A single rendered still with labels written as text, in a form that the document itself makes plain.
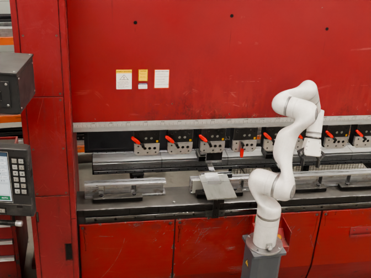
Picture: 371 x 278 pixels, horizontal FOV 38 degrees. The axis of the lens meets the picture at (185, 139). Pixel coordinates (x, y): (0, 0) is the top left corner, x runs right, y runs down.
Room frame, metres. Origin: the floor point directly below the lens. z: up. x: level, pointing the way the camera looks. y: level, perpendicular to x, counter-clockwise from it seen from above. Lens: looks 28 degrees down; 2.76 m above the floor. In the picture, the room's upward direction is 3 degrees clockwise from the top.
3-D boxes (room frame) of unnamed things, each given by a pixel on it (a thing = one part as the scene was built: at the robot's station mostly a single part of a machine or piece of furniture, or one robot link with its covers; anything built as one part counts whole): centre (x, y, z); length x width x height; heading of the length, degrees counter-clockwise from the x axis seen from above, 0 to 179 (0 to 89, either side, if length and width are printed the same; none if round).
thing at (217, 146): (2.91, -0.16, 1.26); 0.15 x 0.09 x 0.17; 101
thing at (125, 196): (2.75, 0.39, 0.89); 0.30 x 0.05 x 0.03; 101
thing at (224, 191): (2.78, -0.21, 1.00); 0.26 x 0.18 x 0.01; 11
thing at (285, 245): (2.67, -0.56, 0.75); 0.20 x 0.16 x 0.18; 101
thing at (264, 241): (2.24, -0.44, 1.09); 0.19 x 0.19 x 0.18
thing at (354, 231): (2.96, -1.22, 0.58); 0.15 x 0.02 x 0.07; 101
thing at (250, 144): (2.95, -0.36, 1.26); 0.15 x 0.09 x 0.17; 101
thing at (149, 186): (2.82, 0.36, 0.92); 0.50 x 0.06 x 0.10; 101
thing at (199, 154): (3.08, -0.16, 1.01); 0.26 x 0.12 x 0.05; 11
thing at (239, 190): (2.87, -0.23, 0.89); 0.30 x 0.05 x 0.03; 101
